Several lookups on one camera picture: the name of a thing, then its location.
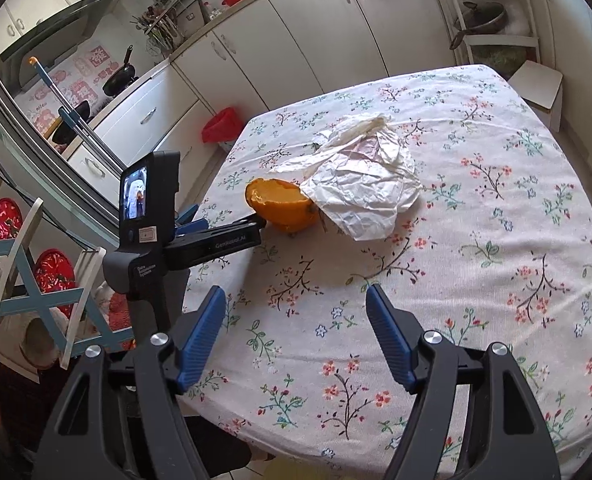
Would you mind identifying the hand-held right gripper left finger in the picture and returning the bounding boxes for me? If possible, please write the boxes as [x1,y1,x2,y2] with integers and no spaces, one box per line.
[34,285,227,480]

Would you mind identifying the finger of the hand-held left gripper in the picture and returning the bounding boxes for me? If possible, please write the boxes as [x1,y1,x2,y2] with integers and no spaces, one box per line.
[175,204,208,239]
[166,213,268,272]

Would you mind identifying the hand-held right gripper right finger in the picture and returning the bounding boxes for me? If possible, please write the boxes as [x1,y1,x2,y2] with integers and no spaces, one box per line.
[366,283,562,480]

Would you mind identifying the orange peel half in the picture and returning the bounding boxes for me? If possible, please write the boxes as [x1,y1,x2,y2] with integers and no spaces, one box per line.
[245,176,321,235]

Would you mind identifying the floral tablecloth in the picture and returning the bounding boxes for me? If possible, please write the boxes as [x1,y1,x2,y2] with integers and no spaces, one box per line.
[181,64,592,480]

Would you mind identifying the red cushion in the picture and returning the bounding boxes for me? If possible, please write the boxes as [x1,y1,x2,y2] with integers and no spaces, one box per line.
[33,249,79,318]
[0,197,24,241]

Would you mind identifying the black wok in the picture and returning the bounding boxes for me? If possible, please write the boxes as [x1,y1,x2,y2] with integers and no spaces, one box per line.
[50,100,92,143]

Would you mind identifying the black frying pan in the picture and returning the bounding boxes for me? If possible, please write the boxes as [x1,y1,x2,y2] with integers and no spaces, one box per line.
[102,45,139,97]

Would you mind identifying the crumpled white paper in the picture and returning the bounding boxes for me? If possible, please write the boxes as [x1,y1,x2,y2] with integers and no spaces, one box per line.
[271,114,424,241]

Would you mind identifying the utensil rack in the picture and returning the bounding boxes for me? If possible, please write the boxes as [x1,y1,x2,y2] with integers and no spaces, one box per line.
[130,0,209,53]

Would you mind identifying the white lower kitchen cabinets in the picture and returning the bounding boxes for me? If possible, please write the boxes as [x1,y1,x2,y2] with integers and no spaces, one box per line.
[66,0,592,196]

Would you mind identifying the range hood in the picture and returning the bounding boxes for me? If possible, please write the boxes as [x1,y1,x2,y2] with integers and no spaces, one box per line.
[0,0,119,86]

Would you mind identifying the white wooden stool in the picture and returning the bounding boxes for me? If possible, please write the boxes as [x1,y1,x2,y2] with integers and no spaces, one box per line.
[507,60,564,133]

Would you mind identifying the green leafy vegetables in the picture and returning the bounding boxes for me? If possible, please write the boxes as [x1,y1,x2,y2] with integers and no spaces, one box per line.
[468,45,529,66]

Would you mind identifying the white shelf rack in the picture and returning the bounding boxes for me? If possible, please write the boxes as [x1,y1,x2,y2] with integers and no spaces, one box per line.
[433,0,544,66]

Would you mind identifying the wok with lid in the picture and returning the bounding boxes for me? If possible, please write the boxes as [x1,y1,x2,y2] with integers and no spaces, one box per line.
[448,0,509,51]

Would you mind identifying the white plastic bag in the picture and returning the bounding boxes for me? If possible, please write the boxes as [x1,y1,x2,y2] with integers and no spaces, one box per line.
[506,2,532,33]

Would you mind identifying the blue mop handle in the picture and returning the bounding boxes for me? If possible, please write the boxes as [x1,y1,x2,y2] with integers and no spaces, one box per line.
[27,56,126,173]

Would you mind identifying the silver sliding door frame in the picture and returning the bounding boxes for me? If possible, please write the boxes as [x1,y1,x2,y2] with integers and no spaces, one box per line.
[0,45,121,248]

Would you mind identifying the red wall stickers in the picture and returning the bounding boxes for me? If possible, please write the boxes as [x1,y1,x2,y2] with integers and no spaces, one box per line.
[26,45,121,136]

